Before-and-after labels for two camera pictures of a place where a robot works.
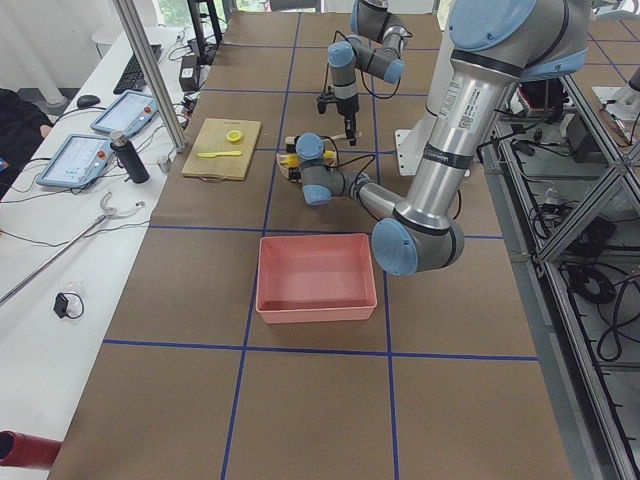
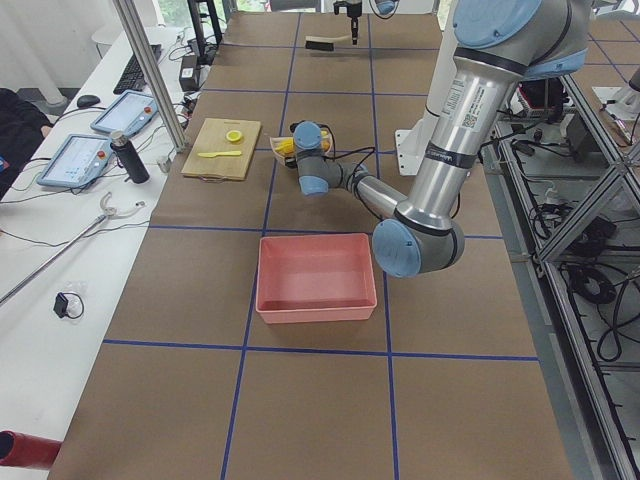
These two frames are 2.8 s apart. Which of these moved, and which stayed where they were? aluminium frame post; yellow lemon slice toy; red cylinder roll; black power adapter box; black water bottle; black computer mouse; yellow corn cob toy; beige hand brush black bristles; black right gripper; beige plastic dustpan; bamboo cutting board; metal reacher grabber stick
Moved: beige plastic dustpan; beige hand brush black bristles; black right gripper; yellow corn cob toy
Stayed: black computer mouse; black water bottle; metal reacher grabber stick; red cylinder roll; aluminium frame post; yellow lemon slice toy; black power adapter box; bamboo cutting board
